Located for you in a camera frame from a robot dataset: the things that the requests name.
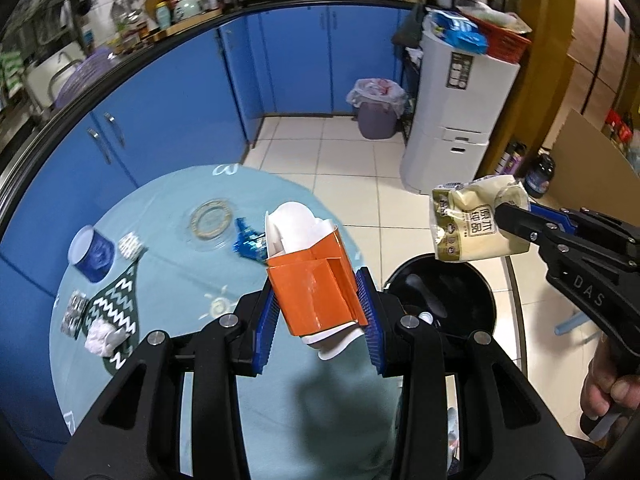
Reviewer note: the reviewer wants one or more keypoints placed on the white crumpled tissue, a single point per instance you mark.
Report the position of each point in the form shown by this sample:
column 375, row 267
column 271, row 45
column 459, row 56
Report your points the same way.
column 102, row 337

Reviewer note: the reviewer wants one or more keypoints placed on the white tall appliance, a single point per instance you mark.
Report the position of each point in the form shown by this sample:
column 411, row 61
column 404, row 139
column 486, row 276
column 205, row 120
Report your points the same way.
column 450, row 125

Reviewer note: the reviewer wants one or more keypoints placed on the blue paper cup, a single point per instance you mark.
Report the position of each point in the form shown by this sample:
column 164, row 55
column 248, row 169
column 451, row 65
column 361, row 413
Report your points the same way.
column 97, row 257

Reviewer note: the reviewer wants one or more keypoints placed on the dark round bottle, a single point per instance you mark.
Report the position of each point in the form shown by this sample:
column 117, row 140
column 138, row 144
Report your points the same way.
column 539, row 177

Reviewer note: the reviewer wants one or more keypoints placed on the black trash bin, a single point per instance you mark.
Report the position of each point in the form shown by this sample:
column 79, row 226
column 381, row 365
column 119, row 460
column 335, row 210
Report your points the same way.
column 450, row 285

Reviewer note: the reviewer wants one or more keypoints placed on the beige snack packet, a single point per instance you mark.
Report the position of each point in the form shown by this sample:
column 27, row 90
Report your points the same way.
column 470, row 225

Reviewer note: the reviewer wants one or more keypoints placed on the blue foil wrapper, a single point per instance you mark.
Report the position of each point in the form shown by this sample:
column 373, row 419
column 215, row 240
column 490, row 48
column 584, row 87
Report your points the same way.
column 247, row 245

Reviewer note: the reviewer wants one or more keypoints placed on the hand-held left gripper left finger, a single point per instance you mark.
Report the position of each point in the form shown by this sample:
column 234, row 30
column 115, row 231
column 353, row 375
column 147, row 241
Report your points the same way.
column 265, row 330

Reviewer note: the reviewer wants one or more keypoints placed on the blue snack packet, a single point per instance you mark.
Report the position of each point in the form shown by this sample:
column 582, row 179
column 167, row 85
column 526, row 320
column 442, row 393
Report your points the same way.
column 460, row 30

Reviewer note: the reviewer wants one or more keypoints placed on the person's right hand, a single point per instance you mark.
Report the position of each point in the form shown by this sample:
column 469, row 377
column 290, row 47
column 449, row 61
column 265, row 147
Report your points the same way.
column 597, row 390

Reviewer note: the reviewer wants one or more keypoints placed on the pink bottle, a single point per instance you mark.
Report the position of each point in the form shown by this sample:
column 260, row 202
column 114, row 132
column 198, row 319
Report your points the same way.
column 512, row 160

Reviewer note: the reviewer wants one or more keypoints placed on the small printed blister pack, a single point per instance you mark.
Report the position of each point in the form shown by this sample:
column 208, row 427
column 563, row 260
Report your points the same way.
column 131, row 246

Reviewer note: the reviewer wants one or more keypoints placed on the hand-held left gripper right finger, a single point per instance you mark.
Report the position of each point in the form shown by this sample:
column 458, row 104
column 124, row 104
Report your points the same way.
column 372, row 325

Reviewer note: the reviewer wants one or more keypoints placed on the teal bottle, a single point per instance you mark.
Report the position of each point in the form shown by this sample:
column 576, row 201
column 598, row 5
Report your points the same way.
column 163, row 17

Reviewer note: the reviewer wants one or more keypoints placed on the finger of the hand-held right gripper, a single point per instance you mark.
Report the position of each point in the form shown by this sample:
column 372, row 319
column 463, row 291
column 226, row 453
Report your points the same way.
column 557, row 216
column 522, row 222

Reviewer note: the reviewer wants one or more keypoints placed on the purple plastic basket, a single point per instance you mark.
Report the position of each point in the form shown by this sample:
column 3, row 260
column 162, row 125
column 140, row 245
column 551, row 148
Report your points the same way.
column 82, row 80

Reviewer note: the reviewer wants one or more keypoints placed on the white plastic basin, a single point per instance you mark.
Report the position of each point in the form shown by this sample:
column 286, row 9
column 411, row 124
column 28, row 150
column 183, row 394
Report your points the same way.
column 45, row 70

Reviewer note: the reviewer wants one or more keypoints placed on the brown cardboard sheet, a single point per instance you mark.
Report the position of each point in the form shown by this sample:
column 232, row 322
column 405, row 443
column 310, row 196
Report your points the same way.
column 590, row 160

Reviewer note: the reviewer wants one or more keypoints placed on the red plastic basket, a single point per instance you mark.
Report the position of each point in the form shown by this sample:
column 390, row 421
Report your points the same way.
column 505, row 42

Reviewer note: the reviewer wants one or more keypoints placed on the orange carton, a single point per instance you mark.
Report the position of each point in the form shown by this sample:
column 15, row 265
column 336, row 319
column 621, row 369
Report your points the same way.
column 315, row 285

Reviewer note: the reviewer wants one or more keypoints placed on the checkered wooden cutting board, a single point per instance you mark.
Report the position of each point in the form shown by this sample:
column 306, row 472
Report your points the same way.
column 175, row 27

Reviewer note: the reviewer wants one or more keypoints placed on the green striped towel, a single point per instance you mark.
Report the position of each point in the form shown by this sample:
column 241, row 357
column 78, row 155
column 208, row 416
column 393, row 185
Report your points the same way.
column 10, row 72

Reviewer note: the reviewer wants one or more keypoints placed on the black countertop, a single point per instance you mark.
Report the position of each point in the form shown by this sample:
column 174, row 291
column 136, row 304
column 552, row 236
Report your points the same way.
column 30, row 155

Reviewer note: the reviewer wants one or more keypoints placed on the grey bin with bag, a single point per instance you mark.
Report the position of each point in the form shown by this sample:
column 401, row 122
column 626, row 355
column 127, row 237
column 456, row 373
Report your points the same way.
column 377, row 120

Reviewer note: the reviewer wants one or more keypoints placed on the mint green kettle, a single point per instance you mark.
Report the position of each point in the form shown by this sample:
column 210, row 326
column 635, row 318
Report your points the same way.
column 189, row 10

